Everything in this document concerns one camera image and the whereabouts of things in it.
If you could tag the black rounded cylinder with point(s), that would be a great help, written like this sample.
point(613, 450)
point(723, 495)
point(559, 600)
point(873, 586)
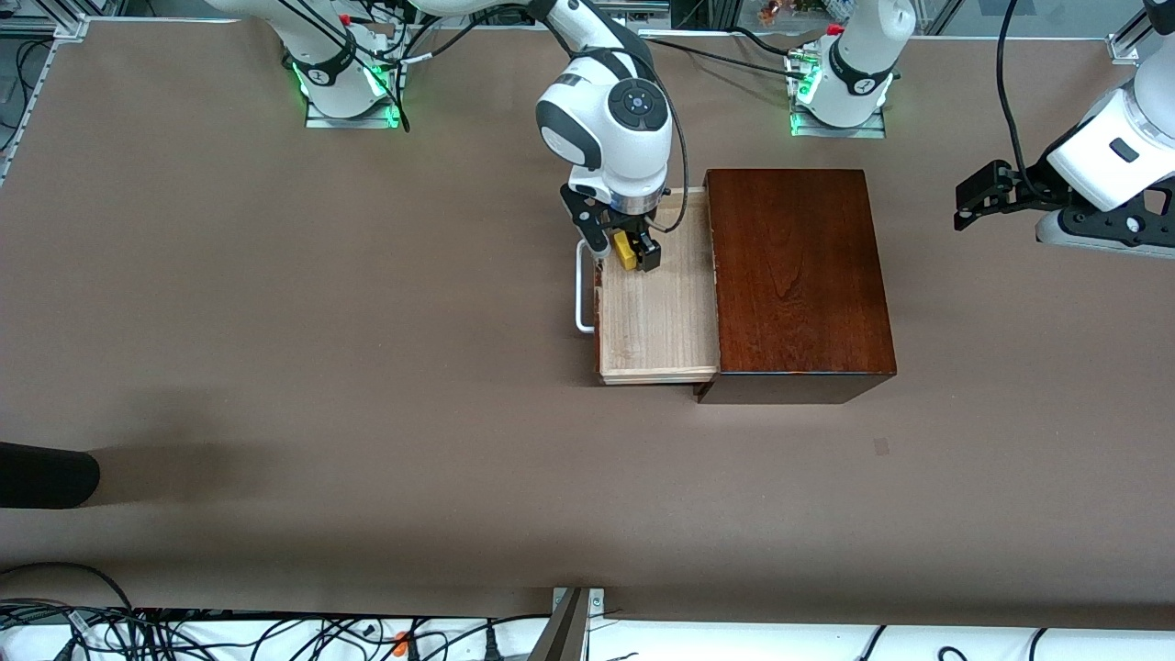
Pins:
point(46, 476)

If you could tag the aluminium edge rail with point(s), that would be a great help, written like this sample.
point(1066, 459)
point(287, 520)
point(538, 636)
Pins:
point(41, 92)

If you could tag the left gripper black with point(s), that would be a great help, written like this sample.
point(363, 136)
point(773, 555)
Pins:
point(1030, 182)

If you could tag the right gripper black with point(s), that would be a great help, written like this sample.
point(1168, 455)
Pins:
point(633, 226)

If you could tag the dark brown wooden cabinet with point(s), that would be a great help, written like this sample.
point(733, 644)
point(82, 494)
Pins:
point(799, 275)

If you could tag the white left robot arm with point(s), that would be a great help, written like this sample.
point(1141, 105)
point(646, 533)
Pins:
point(1120, 147)

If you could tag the orange connector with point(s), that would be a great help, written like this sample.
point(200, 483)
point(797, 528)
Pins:
point(401, 643)

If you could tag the metal bracket with beam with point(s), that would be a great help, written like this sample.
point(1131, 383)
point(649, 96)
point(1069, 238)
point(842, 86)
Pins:
point(565, 633)

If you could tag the yellow block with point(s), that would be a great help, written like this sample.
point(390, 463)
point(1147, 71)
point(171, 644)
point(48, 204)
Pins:
point(625, 252)

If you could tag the brown table cover sheet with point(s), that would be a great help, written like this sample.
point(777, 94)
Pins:
point(367, 413)

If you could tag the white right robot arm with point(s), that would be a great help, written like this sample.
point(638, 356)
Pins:
point(606, 128)

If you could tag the black plug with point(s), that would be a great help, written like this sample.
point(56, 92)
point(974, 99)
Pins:
point(492, 647)

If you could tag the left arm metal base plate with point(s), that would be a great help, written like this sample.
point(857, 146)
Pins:
point(854, 133)

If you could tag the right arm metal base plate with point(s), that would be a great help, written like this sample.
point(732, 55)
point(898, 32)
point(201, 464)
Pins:
point(353, 122)

